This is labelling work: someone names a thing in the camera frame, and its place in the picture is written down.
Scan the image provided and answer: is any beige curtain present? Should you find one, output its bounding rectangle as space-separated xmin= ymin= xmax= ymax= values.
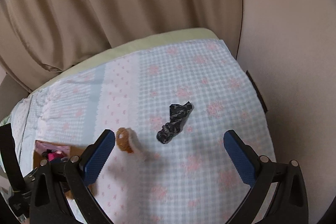
xmin=0 ymin=0 xmax=244 ymax=94

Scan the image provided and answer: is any dark bed frame edge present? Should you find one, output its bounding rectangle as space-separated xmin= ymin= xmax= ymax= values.
xmin=246 ymin=70 xmax=268 ymax=112

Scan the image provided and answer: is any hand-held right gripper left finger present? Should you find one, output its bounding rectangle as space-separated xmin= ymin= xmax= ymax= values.
xmin=29 ymin=129 xmax=116 ymax=224

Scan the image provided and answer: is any light green bed sheet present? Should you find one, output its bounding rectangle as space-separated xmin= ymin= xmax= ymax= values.
xmin=0 ymin=27 xmax=221 ymax=126

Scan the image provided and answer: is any magenta zip pouch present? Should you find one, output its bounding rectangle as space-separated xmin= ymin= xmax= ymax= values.
xmin=48 ymin=151 xmax=65 ymax=162

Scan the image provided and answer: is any cardboard box with pink flaps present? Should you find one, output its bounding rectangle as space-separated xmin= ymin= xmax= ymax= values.
xmin=33 ymin=139 xmax=95 ymax=200

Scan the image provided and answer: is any beige headboard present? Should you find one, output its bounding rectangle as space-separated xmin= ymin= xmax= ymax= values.
xmin=0 ymin=73 xmax=30 ymax=120

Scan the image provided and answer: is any black patterned cloth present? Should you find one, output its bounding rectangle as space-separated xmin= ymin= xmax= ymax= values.
xmin=157 ymin=101 xmax=194 ymax=145

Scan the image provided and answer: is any blue checkered floral blanket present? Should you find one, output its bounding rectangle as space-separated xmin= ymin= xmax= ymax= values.
xmin=10 ymin=38 xmax=277 ymax=224

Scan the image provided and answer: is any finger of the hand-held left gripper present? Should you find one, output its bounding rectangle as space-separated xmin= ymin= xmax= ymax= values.
xmin=0 ymin=124 xmax=25 ymax=188

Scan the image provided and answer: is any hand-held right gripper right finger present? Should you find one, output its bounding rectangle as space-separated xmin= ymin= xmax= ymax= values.
xmin=223 ymin=130 xmax=309 ymax=224

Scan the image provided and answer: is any brown and white plush toy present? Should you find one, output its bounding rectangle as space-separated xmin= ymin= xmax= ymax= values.
xmin=116 ymin=127 xmax=151 ymax=161

